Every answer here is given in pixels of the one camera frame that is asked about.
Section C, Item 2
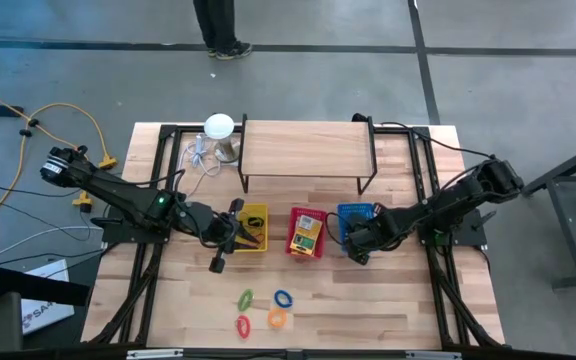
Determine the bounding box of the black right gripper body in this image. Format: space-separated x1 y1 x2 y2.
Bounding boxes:
343 203 394 266

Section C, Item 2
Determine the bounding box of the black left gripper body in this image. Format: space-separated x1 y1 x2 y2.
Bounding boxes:
195 198 245 274

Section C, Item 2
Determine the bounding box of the yellow green crayon box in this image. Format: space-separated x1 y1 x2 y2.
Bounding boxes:
290 214 325 258

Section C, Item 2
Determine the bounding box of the green coil wrist keychain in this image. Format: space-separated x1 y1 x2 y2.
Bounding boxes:
237 288 256 313

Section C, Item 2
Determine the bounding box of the blue coil wrist keychain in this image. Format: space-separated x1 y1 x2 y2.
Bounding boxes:
273 288 294 310

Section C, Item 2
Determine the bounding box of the orange coil wrist keychain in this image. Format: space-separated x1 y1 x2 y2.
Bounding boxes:
267 307 288 330

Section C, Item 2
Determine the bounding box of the yellow plastic basket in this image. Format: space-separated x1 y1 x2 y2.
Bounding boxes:
231 202 270 254

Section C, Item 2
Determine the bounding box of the blue plastic basket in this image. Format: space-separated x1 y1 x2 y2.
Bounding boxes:
336 202 377 251

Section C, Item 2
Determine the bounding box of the red plastic basket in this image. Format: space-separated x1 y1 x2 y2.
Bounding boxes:
284 205 330 260

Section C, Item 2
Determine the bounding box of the white mushroom table lamp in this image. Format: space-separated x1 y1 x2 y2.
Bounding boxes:
202 112 242 165

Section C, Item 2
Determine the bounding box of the white printed cardboard box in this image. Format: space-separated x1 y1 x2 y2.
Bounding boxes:
20 258 76 335

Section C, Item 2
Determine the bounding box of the person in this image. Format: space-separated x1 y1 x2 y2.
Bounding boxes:
192 0 254 62

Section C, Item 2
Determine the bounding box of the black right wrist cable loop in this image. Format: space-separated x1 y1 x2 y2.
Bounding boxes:
325 211 352 247

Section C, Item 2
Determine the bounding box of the red coil wrist keychain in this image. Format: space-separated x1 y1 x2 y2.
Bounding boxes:
235 314 252 340

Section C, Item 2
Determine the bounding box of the white lamp cable with adapter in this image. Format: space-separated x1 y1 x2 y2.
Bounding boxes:
171 132 223 200

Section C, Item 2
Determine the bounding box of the wooden shelf riser black frame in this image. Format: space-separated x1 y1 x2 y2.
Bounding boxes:
237 113 379 196

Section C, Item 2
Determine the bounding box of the black aluminium rig frame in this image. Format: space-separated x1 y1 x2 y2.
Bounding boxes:
81 122 507 351

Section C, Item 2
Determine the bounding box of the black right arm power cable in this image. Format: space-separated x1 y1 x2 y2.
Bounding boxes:
378 120 497 161

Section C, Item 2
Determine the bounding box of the yellow extension cable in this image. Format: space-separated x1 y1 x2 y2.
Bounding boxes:
0 82 119 214

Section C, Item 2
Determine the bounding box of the silver metal bracket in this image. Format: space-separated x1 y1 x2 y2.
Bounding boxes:
405 349 462 360
126 348 184 360

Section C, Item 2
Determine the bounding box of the black metal table frame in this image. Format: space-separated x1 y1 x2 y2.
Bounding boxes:
517 135 576 291

